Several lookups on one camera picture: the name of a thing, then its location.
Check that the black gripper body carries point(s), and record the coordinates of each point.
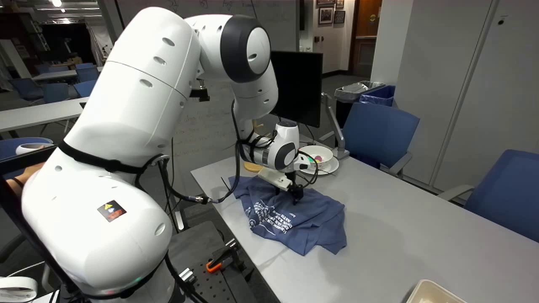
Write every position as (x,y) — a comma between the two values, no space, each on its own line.
(295,184)

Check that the blue printed t-shirt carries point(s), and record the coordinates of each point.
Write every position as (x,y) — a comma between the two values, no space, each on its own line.
(303,224)

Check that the white handheld controller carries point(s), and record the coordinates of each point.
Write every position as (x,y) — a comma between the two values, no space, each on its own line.
(34,149)

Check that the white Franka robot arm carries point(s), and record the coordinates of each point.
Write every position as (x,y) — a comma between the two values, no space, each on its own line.
(111,140)

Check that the person hand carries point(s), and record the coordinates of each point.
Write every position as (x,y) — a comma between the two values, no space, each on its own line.
(27,174)

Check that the white plate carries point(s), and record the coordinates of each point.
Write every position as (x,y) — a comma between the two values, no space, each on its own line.
(330,167)

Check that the white bowl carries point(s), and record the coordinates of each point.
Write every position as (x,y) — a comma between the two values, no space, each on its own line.
(322,152)

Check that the grey monitor stand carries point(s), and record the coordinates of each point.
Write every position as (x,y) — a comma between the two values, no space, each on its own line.
(339,140)

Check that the grey lined trash bin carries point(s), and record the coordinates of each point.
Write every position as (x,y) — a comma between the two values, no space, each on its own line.
(350,101)

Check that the black monitor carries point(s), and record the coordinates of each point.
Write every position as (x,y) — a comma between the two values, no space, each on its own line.
(296,85)

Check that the grey stand pole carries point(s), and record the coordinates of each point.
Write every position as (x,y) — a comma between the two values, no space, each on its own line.
(177,216)

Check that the blue bin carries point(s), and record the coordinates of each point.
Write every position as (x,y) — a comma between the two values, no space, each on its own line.
(381,95)

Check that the brown wooden door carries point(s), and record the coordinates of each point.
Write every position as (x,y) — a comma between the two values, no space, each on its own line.
(366,39)

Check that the beige tray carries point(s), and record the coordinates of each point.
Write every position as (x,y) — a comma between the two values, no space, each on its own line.
(431,295)

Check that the white cabinet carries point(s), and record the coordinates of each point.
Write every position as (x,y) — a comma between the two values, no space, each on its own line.
(477,85)

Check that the white desk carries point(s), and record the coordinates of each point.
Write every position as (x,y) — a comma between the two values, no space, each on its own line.
(39,115)

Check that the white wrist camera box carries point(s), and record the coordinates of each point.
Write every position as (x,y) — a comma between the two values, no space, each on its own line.
(275,179)

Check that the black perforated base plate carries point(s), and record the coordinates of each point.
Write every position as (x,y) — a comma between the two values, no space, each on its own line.
(194,246)

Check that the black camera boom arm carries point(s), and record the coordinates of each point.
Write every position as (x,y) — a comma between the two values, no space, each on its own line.
(200,95)

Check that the framed wall picture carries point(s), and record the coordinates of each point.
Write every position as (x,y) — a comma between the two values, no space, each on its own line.
(325,16)

